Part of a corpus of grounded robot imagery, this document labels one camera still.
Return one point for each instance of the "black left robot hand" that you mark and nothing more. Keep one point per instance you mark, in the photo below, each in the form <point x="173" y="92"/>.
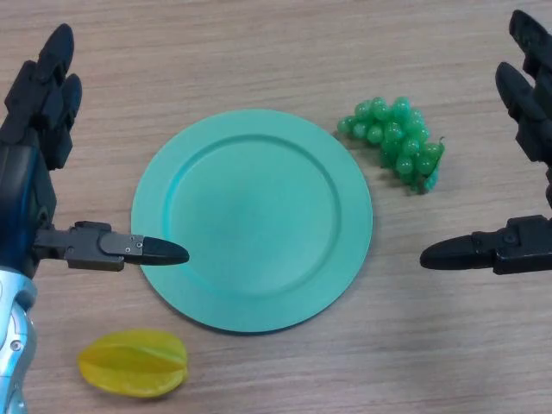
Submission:
<point x="23" y="181"/>

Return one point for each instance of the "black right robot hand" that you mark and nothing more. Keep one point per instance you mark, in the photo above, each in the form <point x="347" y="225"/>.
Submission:
<point x="532" y="116"/>

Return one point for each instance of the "yellow starfruit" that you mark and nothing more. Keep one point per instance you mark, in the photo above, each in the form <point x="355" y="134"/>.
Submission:
<point x="133" y="364"/>

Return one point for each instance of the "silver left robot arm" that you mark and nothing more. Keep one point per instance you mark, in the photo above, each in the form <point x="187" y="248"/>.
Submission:
<point x="15" y="345"/>

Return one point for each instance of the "green round plate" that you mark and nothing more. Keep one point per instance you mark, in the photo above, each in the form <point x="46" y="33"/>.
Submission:
<point x="252" y="220"/>

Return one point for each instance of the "green grape bunch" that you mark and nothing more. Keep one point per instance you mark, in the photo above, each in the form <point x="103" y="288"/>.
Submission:
<point x="394" y="133"/>

